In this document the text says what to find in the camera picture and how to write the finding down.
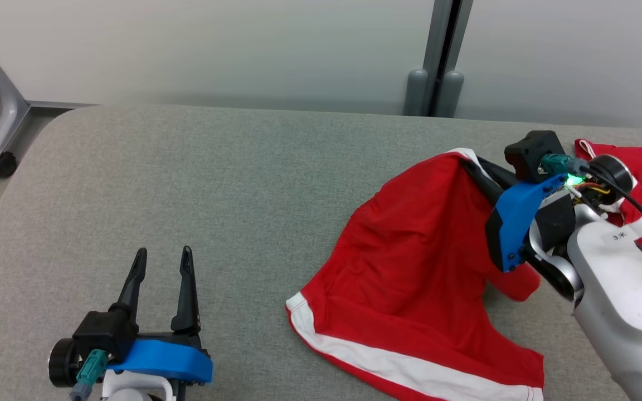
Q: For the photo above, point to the red shorts white stripe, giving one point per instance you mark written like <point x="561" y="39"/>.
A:
<point x="410" y="250"/>

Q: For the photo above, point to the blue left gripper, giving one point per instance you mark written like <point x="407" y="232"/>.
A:
<point x="159" y="361"/>

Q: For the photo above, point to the grey partition post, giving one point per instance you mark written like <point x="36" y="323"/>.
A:
<point x="437" y="50"/>

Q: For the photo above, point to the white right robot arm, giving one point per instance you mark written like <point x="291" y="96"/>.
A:
<point x="622" y="289"/>

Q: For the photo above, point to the grey metal frame leg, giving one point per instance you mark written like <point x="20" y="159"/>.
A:
<point x="11" y="117"/>

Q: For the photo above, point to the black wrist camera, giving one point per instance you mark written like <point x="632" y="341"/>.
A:
<point x="530" y="153"/>
<point x="103" y="334"/>

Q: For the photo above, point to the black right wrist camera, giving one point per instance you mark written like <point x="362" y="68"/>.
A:
<point x="530" y="153"/>

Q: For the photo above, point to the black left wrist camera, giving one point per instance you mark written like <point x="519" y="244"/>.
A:
<point x="103" y="334"/>

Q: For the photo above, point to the grey cylindrical post foot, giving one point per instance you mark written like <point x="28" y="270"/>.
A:
<point x="451" y="96"/>
<point x="416" y="94"/>

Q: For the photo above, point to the black caster wheel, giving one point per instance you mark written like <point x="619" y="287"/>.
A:
<point x="2" y="166"/>

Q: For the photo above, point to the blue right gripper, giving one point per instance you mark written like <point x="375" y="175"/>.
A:
<point x="516" y="223"/>

